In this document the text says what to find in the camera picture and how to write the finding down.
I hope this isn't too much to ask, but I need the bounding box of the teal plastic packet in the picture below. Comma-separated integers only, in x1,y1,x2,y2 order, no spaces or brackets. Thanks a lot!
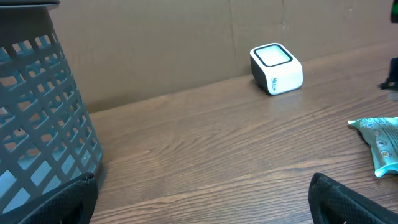
348,117,397,178

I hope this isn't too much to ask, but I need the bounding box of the grey plastic mesh basket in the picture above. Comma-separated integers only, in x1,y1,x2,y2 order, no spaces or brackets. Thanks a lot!
1,0,103,213

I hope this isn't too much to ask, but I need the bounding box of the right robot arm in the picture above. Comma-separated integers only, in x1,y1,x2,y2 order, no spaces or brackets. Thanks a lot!
378,0,398,91

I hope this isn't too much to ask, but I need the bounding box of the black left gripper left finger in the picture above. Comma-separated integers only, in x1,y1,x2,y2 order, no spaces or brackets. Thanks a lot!
1,172,98,224

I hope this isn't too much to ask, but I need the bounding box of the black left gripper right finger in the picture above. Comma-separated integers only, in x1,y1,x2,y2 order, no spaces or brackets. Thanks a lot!
308,173,397,224

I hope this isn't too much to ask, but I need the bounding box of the white barcode scanner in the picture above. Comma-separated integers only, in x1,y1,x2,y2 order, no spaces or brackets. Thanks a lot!
249,43,303,96

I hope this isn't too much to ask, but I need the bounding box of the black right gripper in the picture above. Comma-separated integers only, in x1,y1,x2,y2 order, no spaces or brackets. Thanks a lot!
378,58,398,91

